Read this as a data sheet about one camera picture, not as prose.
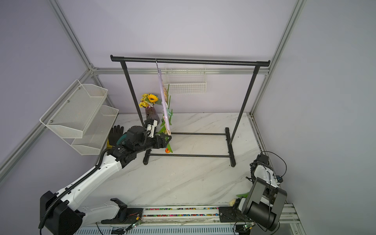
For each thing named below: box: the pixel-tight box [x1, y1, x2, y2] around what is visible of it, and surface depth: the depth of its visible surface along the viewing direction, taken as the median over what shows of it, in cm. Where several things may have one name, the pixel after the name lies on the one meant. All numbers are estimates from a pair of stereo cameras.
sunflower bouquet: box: [138, 93, 163, 109], surface depth 97 cm
